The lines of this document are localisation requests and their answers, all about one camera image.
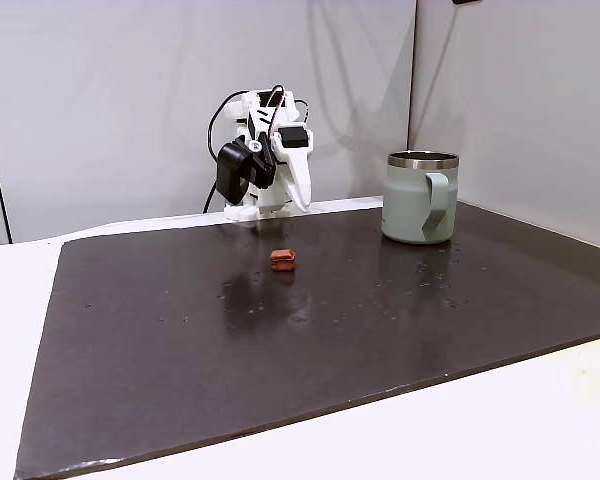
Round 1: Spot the black camera box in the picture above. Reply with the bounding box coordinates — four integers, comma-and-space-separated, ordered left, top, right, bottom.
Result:
215, 138, 275, 206

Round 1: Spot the large black table mat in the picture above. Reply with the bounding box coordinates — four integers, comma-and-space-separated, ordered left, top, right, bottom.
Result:
13, 199, 600, 480

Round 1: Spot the small red-brown cube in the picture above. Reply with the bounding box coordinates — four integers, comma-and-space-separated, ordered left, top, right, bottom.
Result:
269, 247, 298, 274

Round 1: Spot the sage green steel mug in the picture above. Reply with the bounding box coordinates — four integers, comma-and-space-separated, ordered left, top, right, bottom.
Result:
380, 151, 461, 246

